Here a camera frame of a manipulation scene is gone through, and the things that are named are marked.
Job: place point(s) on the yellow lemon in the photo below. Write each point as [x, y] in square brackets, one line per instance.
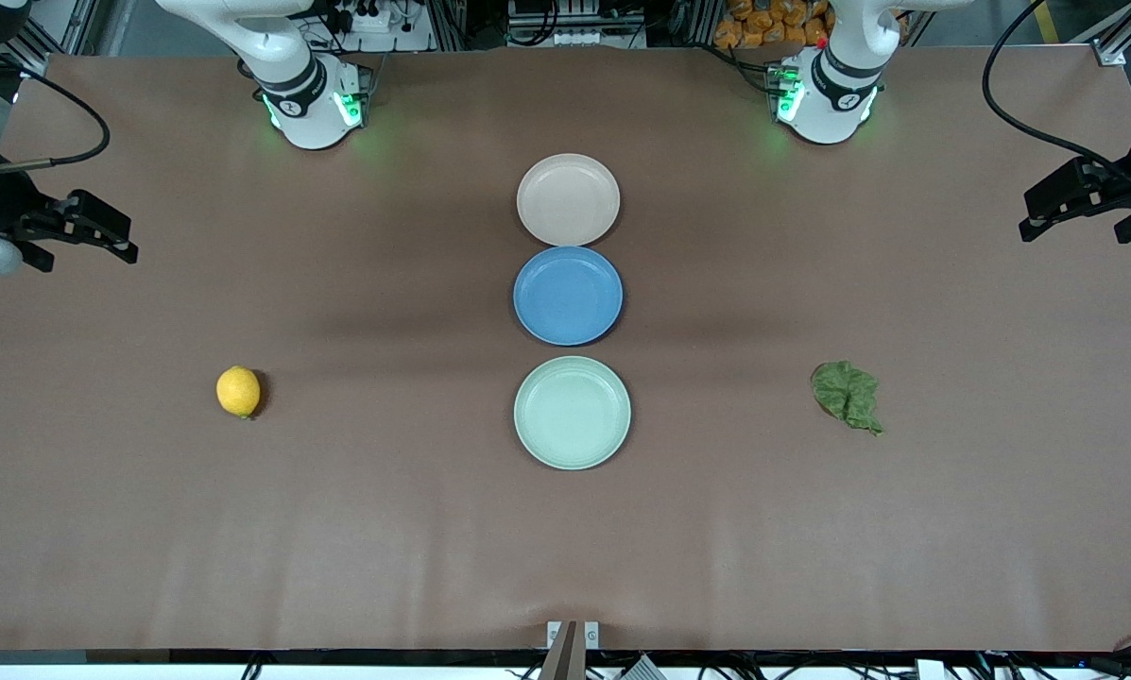
[237, 391]

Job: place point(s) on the green lettuce leaf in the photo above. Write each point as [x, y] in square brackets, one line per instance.
[848, 392]

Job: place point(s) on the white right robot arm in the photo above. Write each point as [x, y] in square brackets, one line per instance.
[305, 104]

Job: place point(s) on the white power strip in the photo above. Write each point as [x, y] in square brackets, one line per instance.
[376, 24]

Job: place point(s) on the bag of orange fruit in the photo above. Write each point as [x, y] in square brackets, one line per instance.
[773, 24]

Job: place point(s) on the brown table cover sheet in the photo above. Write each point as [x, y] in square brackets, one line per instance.
[385, 529]

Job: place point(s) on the beige round plate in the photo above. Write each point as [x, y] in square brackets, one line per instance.
[568, 199]

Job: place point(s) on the blue round plate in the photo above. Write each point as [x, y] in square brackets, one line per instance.
[568, 296]

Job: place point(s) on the pale green round plate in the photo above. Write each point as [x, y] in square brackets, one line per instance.
[572, 413]

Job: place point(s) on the aluminium frame profile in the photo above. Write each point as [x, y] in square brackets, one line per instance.
[1108, 52]
[74, 24]

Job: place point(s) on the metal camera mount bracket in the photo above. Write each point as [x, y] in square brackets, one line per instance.
[572, 642]

